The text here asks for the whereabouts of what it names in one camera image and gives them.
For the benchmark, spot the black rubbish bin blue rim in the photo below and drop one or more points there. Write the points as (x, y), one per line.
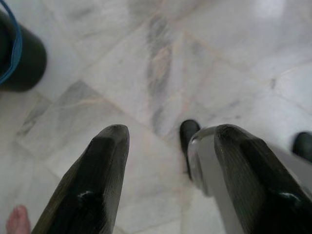
(29, 61)

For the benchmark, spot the person's bare foot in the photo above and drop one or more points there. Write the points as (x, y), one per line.
(18, 219)

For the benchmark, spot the black robot foot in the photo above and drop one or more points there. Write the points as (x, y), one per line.
(189, 130)
(303, 146)

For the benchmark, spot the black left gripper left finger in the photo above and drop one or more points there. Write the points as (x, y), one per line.
(95, 185)

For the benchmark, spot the black robot left foot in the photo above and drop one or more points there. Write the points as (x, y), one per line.
(189, 130)

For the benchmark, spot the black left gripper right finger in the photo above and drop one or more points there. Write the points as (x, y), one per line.
(258, 190)

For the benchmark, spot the silver robot left leg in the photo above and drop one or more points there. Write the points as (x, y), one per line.
(207, 165)

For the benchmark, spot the black robot right foot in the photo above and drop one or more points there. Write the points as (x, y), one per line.
(303, 146)

